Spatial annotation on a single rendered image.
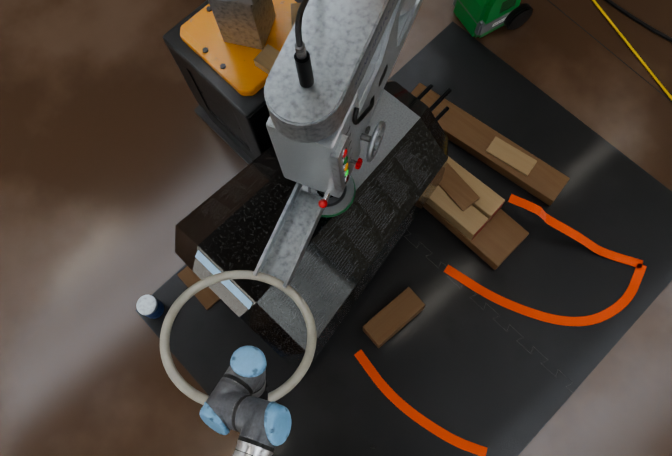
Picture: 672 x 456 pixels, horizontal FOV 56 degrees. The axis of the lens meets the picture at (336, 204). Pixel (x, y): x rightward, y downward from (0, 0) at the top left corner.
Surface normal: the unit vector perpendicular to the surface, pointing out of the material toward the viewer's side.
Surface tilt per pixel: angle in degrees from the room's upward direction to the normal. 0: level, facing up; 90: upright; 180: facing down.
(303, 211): 2
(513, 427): 0
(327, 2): 0
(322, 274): 45
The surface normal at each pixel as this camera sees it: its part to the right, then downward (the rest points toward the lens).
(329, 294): 0.50, 0.18
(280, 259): -0.04, -0.36
